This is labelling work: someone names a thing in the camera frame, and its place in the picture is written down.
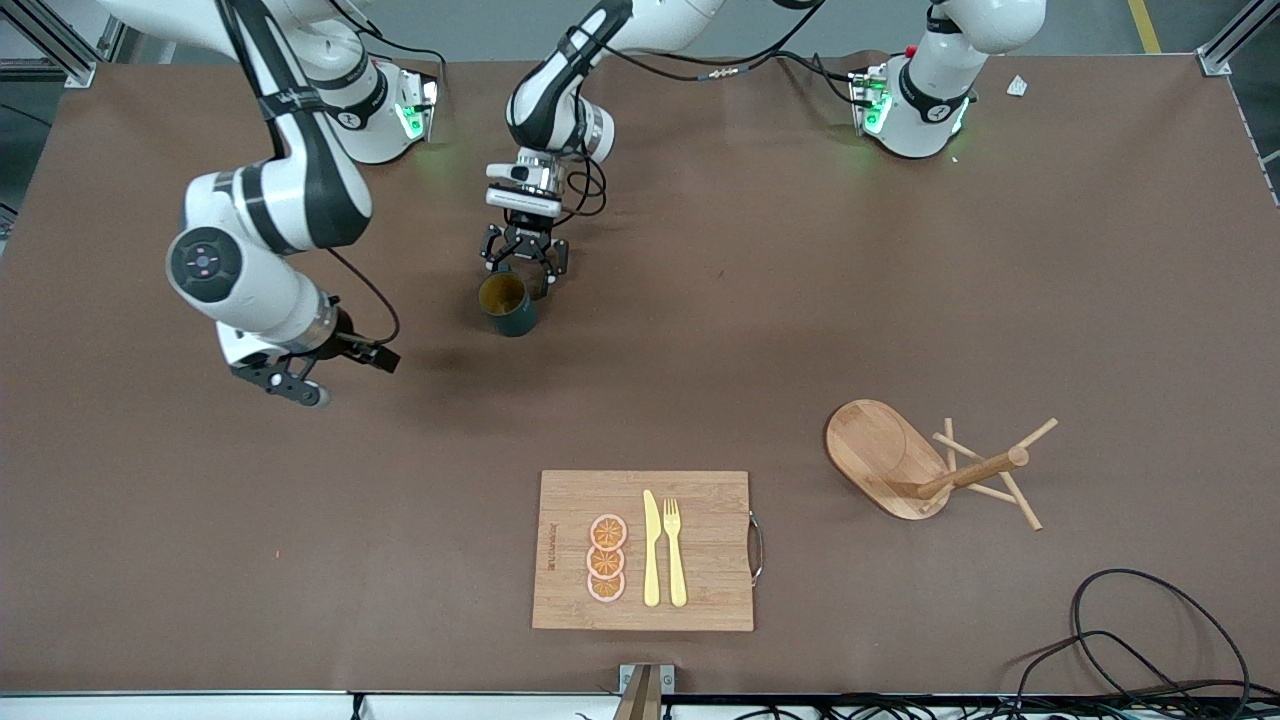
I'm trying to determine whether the bamboo cutting board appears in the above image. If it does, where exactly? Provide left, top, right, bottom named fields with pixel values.
left=531, top=470, right=765, bottom=632

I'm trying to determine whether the aluminium frame profile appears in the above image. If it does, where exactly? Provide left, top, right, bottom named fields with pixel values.
left=1197, top=0, right=1280, bottom=77
left=0, top=0, right=121, bottom=89

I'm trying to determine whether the yellow plastic knife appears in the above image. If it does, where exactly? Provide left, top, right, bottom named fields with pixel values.
left=643, top=489, right=662, bottom=608

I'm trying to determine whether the metal table bracket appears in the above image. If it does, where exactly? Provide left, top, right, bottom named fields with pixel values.
left=612, top=663, right=675, bottom=720

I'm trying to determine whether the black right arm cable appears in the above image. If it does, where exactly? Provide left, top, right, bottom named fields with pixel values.
left=325, top=245, right=403, bottom=349

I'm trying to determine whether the black left base cable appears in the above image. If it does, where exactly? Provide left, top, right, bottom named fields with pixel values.
left=767, top=50, right=863, bottom=106

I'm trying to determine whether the dark green cup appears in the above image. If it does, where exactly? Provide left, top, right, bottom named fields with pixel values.
left=478, top=270, right=539, bottom=338

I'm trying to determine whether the yellow plastic fork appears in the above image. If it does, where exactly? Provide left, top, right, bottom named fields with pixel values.
left=663, top=498, right=689, bottom=608

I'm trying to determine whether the wooden mug tree stand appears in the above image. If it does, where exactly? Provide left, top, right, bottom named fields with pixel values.
left=825, top=399, right=1058, bottom=532

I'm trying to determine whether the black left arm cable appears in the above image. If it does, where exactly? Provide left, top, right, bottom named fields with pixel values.
left=555, top=0, right=831, bottom=219

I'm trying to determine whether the black base cable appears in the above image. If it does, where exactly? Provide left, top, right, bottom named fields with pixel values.
left=767, top=50, right=863, bottom=106
left=330, top=0, right=448, bottom=101

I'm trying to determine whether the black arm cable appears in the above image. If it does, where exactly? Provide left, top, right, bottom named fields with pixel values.
left=555, top=0, right=831, bottom=219
left=325, top=245, right=403, bottom=349

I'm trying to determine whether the black right base cable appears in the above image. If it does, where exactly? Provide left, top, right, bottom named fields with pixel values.
left=330, top=0, right=448, bottom=101

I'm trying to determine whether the black looped cable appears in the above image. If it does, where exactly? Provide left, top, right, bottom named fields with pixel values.
left=1000, top=568, right=1253, bottom=701

